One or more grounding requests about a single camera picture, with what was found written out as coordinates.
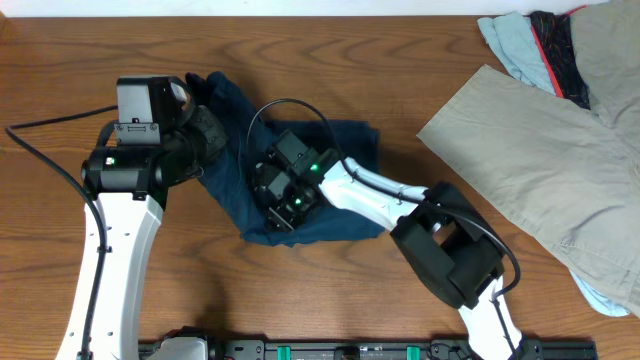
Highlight dark blue denim shorts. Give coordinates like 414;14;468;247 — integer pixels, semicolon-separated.
185;71;385;247

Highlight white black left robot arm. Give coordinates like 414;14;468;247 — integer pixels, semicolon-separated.
57;76;227;359

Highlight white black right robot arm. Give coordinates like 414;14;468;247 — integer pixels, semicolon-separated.
251;131;524;359

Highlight khaki grey shorts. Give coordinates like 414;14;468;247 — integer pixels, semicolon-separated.
419;1;639;313

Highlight black red patterned garment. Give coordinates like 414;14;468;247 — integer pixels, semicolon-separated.
529;11;590;110

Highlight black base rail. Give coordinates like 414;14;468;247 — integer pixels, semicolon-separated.
137;325;599;360

